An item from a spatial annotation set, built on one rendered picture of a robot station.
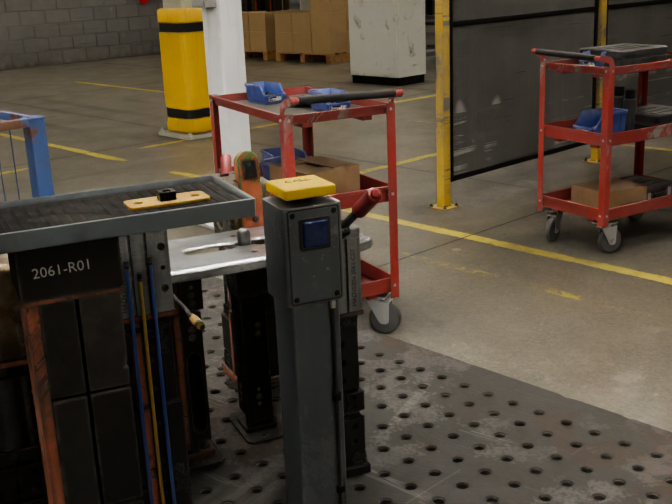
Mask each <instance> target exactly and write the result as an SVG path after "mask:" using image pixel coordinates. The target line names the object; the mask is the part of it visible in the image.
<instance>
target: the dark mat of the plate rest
mask: <svg viewBox="0 0 672 504"><path fill-rule="evenodd" d="M168 188H172V189H174V190H175V191H176V194H178V193H185V192H192V191H202V192H204V193H205V194H207V195H209V196H210V200H208V201H202V202H195V203H187V204H180V205H173V206H166V207H159V208H152V209H145V210H138V211H130V210H129V209H128V208H127V207H125V206H124V204H123V202H124V201H127V200H133V199H141V198H148V197H156V196H157V194H156V190H161V189H168ZM235 200H242V199H241V198H239V197H238V196H236V195H235V194H233V193H231V192H230V191H228V190H226V189H225V188H223V187H221V186H220V185H218V184H216V183H215V182H213V181H208V182H200V183H193V184H185V185H177V186H170V187H162V188H155V189H147V190H140V191H132V192H124V193H117V194H109V195H102V196H94V197H86V198H79V199H71V200H63V201H56V202H48V203H41V204H33V205H26V206H18V207H10V208H3V209H0V234H2V233H9V232H16V231H23V230H30V229H37V228H44V227H52V226H59V225H66V224H73V223H80V222H87V221H94V220H101V219H108V218H115V217H122V216H129V215H136V214H143V213H150V212H158V211H165V210H172V209H179V208H186V207H193V206H200V205H207V204H214V203H221V202H228V201H235Z"/></svg>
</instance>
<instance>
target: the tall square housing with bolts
mask: <svg viewBox="0 0 672 504"><path fill-rule="evenodd" d="M119 245H120V254H121V263H122V272H123V281H124V285H123V286H122V288H123V291H121V292H120V296H121V304H122V313H123V322H124V331H125V340H126V348H127V365H128V367H129V375H130V383H129V385H130V387H131V393H132V401H133V410H134V419H135V428H136V437H137V445H138V454H139V463H140V472H141V481H142V490H143V496H142V498H143V500H144V504H194V502H192V492H191V481H190V471H189V461H188V451H187V440H186V430H185V420H184V409H183V400H182V398H181V397H180V396H179V394H178V388H177V378H176V367H175V357H174V347H173V337H172V326H171V315H176V309H175V308H174V298H173V288H172V278H171V267H170V257H169V246H168V236H167V229H166V230H159V231H152V232H146V233H139V234H132V235H126V236H119Z"/></svg>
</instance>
